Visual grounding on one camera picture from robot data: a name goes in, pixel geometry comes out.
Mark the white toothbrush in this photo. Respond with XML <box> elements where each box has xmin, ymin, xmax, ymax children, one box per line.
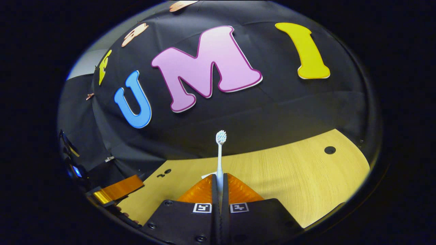
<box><xmin>216</xmin><ymin>130</ymin><xmax>227</xmax><ymax>211</ymax></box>

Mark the black backdrop cloth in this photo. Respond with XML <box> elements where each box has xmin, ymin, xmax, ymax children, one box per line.
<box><xmin>57</xmin><ymin>0</ymin><xmax>378</xmax><ymax>191</ymax></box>

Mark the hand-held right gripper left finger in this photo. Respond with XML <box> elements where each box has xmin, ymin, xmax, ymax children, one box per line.
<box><xmin>139</xmin><ymin>173</ymin><xmax>221</xmax><ymax>245</ymax></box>

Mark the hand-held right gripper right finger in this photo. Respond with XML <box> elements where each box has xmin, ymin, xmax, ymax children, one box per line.
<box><xmin>221</xmin><ymin>173</ymin><xmax>305</xmax><ymax>245</ymax></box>

